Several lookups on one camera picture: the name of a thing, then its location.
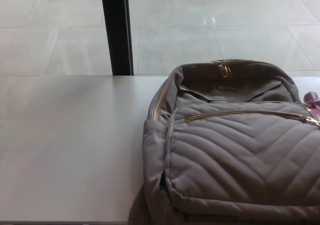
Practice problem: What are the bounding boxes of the grey quilted backpack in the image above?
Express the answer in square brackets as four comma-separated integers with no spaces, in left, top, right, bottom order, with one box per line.
[126,58,320,225]

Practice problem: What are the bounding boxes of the purple plastic water bottle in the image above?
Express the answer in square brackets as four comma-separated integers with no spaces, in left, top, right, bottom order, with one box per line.
[303,91,320,122]

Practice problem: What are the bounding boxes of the black vertical window post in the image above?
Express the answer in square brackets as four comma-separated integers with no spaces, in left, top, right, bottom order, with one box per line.
[100,0,135,76]

